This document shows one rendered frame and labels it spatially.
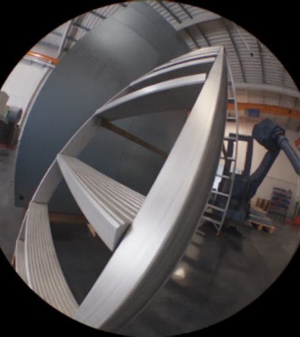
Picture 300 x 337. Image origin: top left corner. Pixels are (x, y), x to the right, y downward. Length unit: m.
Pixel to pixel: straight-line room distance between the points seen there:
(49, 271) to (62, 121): 0.81
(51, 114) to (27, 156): 0.31
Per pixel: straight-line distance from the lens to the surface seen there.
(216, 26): 7.90
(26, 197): 0.99
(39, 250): 0.34
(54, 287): 0.28
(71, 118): 0.90
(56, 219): 0.94
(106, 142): 0.96
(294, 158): 1.51
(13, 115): 5.83
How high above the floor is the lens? 0.66
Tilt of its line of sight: 1 degrees up
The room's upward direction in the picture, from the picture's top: 16 degrees clockwise
